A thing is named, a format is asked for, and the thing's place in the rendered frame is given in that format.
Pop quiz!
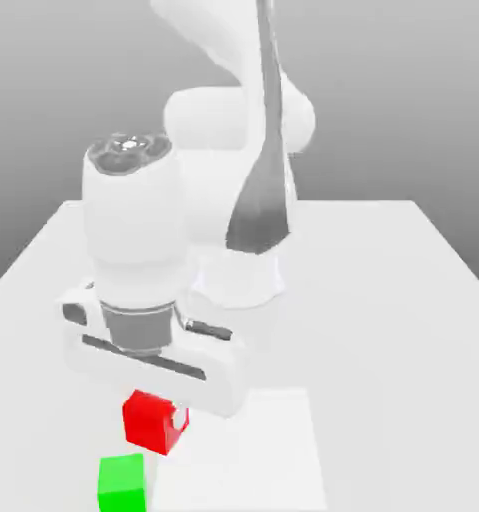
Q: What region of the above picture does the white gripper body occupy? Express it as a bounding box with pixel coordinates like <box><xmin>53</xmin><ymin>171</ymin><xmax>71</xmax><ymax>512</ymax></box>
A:
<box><xmin>61</xmin><ymin>318</ymin><xmax>249</xmax><ymax>420</ymax></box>

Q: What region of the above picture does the small red cube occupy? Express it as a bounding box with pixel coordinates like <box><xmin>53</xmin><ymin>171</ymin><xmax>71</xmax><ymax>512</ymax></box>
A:
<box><xmin>121</xmin><ymin>389</ymin><xmax>191</xmax><ymax>457</ymax></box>

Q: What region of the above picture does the small green cube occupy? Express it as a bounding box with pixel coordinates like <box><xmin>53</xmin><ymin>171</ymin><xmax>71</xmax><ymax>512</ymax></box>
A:
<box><xmin>97</xmin><ymin>452</ymin><xmax>148</xmax><ymax>512</ymax></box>

